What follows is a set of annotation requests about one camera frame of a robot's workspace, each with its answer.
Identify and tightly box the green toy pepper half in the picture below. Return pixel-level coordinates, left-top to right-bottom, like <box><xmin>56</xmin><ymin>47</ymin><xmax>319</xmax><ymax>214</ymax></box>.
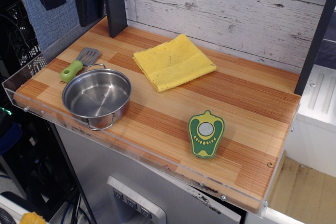
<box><xmin>188</xmin><ymin>110</ymin><xmax>225</xmax><ymax>158</ymax></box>

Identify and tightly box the stainless steel pot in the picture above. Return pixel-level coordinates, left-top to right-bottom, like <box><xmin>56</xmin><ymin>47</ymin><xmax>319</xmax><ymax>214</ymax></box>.
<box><xmin>62</xmin><ymin>64</ymin><xmax>132</xmax><ymax>131</ymax></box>

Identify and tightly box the black plastic crate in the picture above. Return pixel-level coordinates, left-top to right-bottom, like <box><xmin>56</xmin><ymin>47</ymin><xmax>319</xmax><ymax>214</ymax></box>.
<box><xmin>1</xmin><ymin>1</ymin><xmax>40</xmax><ymax>68</ymax></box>

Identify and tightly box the yellow folded cloth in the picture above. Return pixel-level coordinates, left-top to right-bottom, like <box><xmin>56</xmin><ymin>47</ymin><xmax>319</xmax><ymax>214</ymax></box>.
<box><xmin>133</xmin><ymin>34</ymin><xmax>217</xmax><ymax>92</ymax></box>

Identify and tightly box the clear acrylic table guard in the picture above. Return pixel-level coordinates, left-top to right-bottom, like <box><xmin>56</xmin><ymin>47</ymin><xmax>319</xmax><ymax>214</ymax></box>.
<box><xmin>3</xmin><ymin>54</ymin><xmax>300</xmax><ymax>214</ymax></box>

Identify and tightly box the silver toy fridge cabinet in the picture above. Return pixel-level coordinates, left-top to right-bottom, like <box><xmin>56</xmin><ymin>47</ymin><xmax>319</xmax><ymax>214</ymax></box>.
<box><xmin>56</xmin><ymin>126</ymin><xmax>246</xmax><ymax>223</ymax></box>

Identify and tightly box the white toy sink unit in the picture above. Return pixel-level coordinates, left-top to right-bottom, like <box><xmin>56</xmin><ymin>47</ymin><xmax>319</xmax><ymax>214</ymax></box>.
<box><xmin>284</xmin><ymin>65</ymin><xmax>335</xmax><ymax>177</ymax></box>

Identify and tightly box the black vertical post left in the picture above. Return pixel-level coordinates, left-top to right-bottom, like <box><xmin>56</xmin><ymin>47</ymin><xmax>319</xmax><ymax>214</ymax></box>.
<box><xmin>106</xmin><ymin>0</ymin><xmax>128</xmax><ymax>38</ymax></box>

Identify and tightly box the black vertical post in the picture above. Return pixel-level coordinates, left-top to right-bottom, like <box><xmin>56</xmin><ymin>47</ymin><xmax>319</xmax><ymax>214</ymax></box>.
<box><xmin>294</xmin><ymin>0</ymin><xmax>335</xmax><ymax>95</ymax></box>
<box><xmin>106</xmin><ymin>0</ymin><xmax>128</xmax><ymax>38</ymax></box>

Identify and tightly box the green handled grey spatula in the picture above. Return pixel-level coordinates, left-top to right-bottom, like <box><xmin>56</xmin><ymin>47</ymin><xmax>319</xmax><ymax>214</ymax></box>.
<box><xmin>60</xmin><ymin>47</ymin><xmax>100</xmax><ymax>83</ymax></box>

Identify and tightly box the black vertical post right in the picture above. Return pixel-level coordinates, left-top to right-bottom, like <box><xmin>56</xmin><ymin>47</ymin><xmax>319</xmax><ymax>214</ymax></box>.
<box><xmin>294</xmin><ymin>0</ymin><xmax>335</xmax><ymax>95</ymax></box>

